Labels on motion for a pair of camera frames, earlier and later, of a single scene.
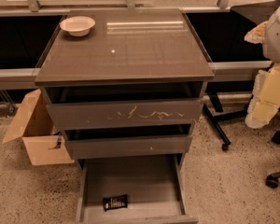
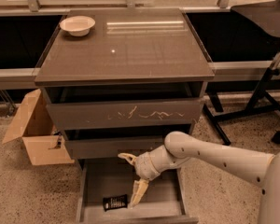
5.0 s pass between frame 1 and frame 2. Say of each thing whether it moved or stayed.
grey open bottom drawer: stayed
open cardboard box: stayed
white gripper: moved
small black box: stayed
